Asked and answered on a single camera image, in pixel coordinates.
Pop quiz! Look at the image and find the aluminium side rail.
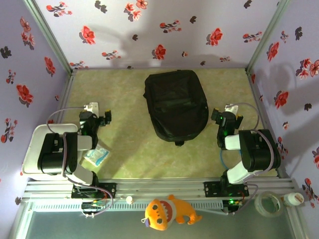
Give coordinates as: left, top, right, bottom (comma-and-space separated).
54, 71, 77, 124
245, 69, 287, 178

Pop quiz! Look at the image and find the blue tube stethoscope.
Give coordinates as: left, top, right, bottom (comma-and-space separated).
219, 148, 229, 174

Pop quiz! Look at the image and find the green circuit board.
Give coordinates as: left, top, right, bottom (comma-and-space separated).
82, 202, 107, 212
223, 199, 244, 209

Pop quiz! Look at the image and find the white pill bottle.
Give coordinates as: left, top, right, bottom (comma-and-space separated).
284, 192, 305, 207

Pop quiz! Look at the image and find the clear tape roll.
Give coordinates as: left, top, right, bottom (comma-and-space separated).
254, 191, 284, 218

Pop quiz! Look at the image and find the blue white plastic packet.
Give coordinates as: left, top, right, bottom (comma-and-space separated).
83, 143, 111, 167

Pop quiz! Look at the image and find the aluminium corner post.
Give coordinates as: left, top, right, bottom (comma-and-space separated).
246, 0, 292, 72
23, 0, 75, 74

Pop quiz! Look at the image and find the orange shark plush toy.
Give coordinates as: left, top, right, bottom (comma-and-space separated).
141, 194, 203, 232

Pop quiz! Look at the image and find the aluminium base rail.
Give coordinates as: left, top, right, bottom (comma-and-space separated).
21, 178, 300, 204

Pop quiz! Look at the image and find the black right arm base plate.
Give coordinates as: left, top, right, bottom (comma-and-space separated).
203, 181, 250, 198

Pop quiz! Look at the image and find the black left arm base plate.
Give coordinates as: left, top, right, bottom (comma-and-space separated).
71, 181, 117, 199

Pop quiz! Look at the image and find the grey left arm cable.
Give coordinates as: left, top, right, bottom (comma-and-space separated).
46, 107, 114, 219

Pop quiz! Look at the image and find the black backpack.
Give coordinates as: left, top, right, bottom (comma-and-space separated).
143, 69, 210, 147

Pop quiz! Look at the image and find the white zipped pouch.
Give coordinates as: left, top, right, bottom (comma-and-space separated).
21, 123, 82, 181

